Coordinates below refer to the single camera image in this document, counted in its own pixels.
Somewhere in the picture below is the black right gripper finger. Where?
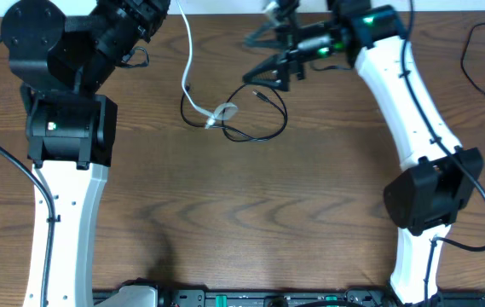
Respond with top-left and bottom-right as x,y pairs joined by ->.
244,21 -> 293,48
242,55 -> 290,91

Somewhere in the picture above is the black usb cable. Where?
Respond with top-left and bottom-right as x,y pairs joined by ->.
179,83 -> 289,143

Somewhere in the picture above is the white usb cable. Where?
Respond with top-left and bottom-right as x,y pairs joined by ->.
176,0 -> 240,130

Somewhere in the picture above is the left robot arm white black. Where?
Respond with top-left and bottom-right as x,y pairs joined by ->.
1,0 -> 170,306

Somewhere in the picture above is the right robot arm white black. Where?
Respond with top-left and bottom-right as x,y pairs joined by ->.
243,1 -> 483,306

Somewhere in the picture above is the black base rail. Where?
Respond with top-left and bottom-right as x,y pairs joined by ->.
159,288 -> 485,307

